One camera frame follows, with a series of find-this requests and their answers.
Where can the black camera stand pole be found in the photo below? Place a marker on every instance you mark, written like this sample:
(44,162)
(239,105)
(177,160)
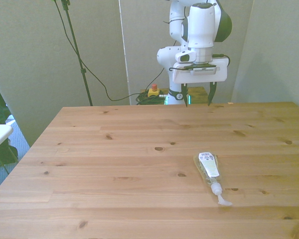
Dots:
(76,47)

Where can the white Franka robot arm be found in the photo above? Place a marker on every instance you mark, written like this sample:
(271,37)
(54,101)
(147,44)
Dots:
(200,27)

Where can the white wall strip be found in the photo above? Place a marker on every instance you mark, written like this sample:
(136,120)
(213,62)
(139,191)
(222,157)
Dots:
(124,49)

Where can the yellow emergency stop button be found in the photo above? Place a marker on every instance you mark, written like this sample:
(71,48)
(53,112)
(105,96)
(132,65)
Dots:
(154,91)

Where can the clear sanitizer pump bottle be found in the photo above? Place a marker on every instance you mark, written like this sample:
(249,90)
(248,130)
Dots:
(208,169)

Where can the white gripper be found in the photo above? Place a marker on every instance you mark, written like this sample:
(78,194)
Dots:
(220,72)

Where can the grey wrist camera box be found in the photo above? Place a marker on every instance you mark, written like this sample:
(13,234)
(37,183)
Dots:
(204,70)

